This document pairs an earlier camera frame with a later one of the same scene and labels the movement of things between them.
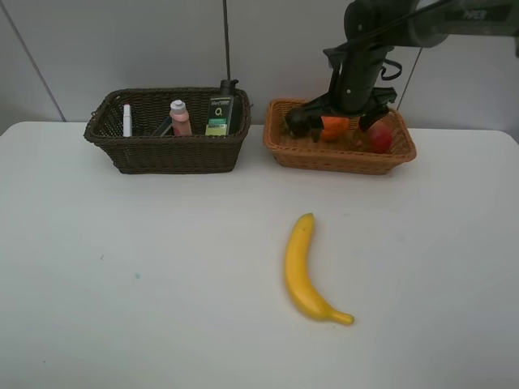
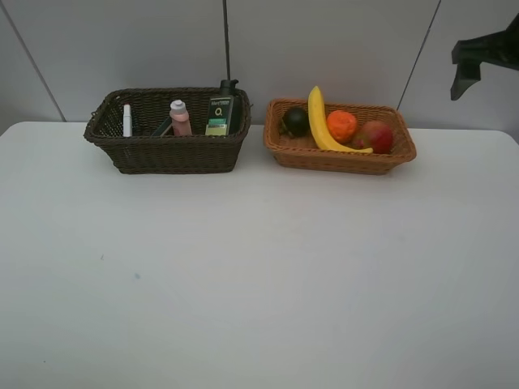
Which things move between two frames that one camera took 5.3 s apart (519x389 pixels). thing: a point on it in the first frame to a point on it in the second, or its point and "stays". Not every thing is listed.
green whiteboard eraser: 163,127 stays
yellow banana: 301,290 to 319,129
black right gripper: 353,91 to 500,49
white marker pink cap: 127,121 stays
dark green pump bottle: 224,117 stays
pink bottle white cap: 179,117 stays
